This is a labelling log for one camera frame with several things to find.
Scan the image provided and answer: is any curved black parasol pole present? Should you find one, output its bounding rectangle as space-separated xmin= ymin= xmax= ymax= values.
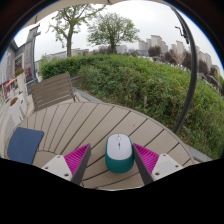
xmin=171 ymin=7 xmax=198 ymax=135

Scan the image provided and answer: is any group of apartment buildings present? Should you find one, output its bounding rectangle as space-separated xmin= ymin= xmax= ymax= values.
xmin=137 ymin=34 xmax=224 ymax=86

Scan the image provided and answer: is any slatted outdoor chair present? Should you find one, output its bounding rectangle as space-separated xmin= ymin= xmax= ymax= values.
xmin=30 ymin=71 xmax=88 ymax=113

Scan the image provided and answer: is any green hedge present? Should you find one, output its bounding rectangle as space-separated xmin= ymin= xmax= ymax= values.
xmin=39 ymin=54 xmax=224 ymax=160

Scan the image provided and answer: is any round-crowned tree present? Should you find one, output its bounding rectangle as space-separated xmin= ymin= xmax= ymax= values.
xmin=86 ymin=12 xmax=141 ymax=55

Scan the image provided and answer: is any white and teal computer mouse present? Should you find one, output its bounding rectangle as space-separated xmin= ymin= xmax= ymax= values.
xmin=104 ymin=133 xmax=135 ymax=174

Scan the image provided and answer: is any tall thin-crowned tree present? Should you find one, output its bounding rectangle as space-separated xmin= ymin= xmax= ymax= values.
xmin=48 ymin=3 xmax=107 ymax=58

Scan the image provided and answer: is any grey sign pillar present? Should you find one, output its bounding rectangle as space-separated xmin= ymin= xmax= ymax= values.
xmin=23 ymin=23 xmax=42 ymax=85

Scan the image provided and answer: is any blue mouse pad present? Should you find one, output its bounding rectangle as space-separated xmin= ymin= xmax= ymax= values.
xmin=6 ymin=126 xmax=45 ymax=166

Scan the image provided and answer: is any beige parasol canopy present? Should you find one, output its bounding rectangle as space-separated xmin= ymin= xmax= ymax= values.
xmin=24 ymin=0 xmax=181 ymax=29

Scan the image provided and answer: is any white planter with flowers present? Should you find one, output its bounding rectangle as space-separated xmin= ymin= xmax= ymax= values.
xmin=14 ymin=67 xmax=28 ymax=98
xmin=8 ymin=96 xmax=28 ymax=125

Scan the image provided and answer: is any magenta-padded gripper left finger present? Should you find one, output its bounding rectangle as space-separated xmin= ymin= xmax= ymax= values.
xmin=41 ymin=143 xmax=92 ymax=186

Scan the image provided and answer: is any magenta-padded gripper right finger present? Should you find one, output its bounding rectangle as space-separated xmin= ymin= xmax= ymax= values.
xmin=131 ymin=143 xmax=184 ymax=186

